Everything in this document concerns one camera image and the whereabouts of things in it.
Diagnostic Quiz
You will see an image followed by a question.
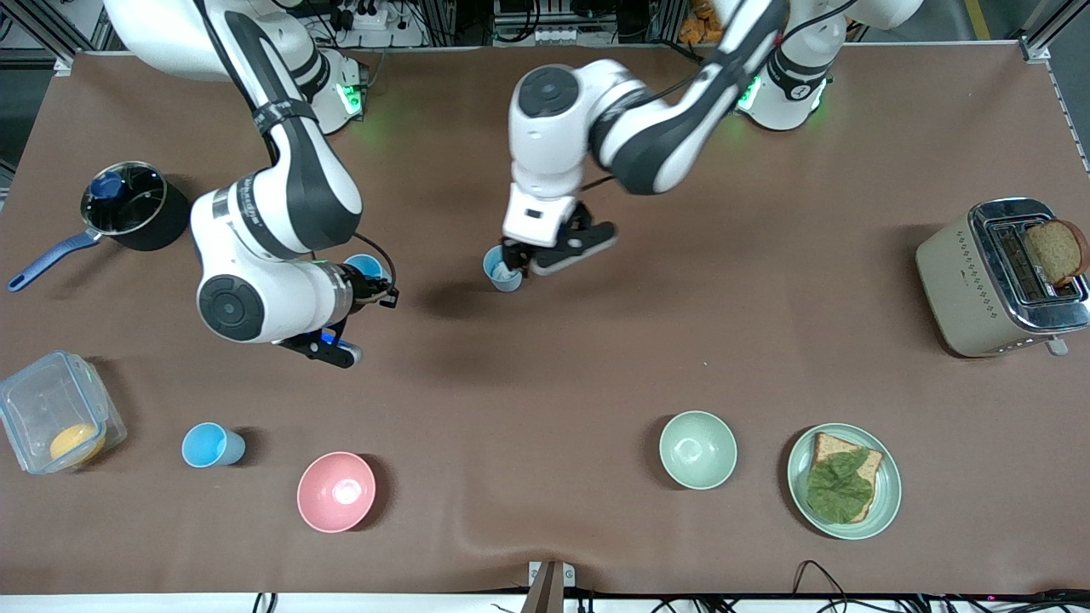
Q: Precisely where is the blue cup with white paper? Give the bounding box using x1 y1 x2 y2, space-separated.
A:
483 245 523 293

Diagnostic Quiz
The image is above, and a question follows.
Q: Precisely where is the pink bowl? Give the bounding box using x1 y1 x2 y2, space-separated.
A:
296 451 376 534

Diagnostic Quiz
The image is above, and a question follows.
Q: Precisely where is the bag of orange buns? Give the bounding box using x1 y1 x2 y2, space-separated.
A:
677 0 725 45

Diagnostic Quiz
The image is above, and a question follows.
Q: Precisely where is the glass lid blue knob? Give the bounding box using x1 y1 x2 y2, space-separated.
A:
81 162 165 236

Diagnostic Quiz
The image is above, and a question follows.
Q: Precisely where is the pale green bowl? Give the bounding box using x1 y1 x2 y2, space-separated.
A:
658 410 738 490

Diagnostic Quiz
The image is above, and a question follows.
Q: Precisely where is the yellow orange food piece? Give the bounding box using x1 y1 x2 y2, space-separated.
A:
49 423 107 465

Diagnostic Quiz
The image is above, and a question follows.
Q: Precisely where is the clear plastic food container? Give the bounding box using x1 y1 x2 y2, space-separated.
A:
0 351 129 475

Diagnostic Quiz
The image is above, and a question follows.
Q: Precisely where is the brown bread slice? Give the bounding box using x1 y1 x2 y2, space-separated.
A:
807 432 885 523

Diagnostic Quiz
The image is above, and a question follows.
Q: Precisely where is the green lettuce leaf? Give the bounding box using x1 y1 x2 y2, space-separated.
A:
806 450 878 523

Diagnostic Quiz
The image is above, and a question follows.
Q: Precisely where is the beige chrome toaster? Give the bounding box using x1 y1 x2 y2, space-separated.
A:
915 198 1090 358

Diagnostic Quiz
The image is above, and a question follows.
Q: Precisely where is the pale green plate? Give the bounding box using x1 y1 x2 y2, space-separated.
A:
786 423 903 541

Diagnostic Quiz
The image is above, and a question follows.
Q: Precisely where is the brown toast slice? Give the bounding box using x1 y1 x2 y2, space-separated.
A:
1024 220 1090 288

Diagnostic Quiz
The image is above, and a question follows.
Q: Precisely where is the black pot blue handle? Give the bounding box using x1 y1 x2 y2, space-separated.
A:
7 160 191 293

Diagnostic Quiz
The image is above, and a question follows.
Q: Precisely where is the black looped floor cable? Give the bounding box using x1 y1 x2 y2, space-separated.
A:
792 559 852 613

